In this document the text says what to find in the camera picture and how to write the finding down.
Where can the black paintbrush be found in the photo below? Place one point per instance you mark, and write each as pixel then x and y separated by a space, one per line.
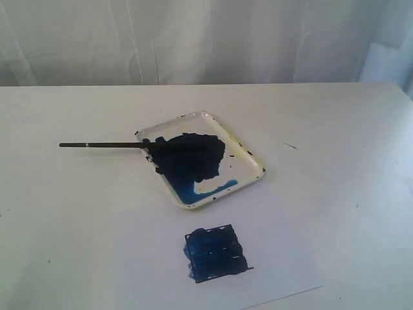
pixel 163 145

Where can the white paper sheet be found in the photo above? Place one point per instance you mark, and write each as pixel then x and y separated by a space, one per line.
pixel 235 252

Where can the white paint tray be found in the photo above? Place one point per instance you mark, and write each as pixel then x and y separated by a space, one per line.
pixel 195 178

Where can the white curtain backdrop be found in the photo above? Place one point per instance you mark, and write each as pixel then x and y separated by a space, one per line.
pixel 204 42

